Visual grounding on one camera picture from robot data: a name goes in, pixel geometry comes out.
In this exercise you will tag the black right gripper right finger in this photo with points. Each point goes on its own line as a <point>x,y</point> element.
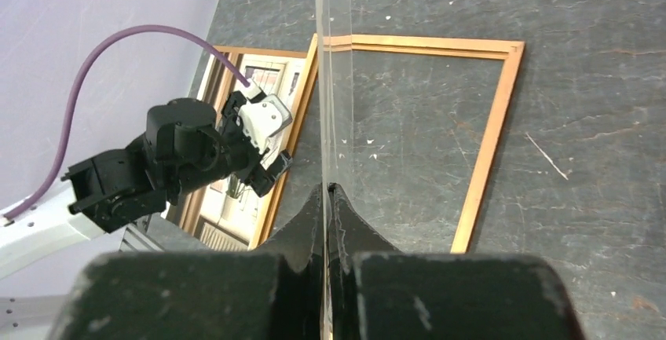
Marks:
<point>379,292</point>

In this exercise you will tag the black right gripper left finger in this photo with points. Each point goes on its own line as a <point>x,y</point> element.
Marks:
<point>271,292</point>

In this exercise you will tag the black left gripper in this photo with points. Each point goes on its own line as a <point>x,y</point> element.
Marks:
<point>242,160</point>

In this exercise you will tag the clear acrylic glass sheet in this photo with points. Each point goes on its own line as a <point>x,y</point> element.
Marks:
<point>335,59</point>

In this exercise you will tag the golden wooden picture frame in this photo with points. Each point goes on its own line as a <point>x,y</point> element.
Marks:
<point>509,52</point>

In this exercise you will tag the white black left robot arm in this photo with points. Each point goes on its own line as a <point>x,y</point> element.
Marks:
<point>187,145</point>

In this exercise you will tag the plant window photo print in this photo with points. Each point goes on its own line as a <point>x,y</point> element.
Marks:
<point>228,215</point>

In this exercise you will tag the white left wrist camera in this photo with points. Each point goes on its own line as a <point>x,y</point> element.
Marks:
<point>263,116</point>

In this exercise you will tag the aluminium rail frame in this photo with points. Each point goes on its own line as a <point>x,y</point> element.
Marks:
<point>116,296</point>

